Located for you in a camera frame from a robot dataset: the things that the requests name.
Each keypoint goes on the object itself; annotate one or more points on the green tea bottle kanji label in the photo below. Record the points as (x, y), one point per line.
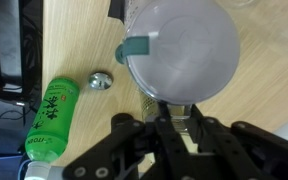
(52, 116)

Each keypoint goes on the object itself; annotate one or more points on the tin canister with lavender lid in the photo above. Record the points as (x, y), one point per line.
(184, 50)

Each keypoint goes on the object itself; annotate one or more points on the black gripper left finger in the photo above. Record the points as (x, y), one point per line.
(127, 150)

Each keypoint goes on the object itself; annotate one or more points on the small shiny metal knob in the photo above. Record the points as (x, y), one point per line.
(100, 81)

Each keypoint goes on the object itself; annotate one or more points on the black tape piece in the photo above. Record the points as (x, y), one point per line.
(116, 10)

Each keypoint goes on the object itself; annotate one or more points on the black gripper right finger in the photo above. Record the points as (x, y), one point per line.
(244, 153)

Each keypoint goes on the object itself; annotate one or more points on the olive glass jar with lid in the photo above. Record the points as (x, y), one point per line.
(149, 108)

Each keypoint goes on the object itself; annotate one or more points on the black equipment rack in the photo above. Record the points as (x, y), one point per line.
(30, 50)

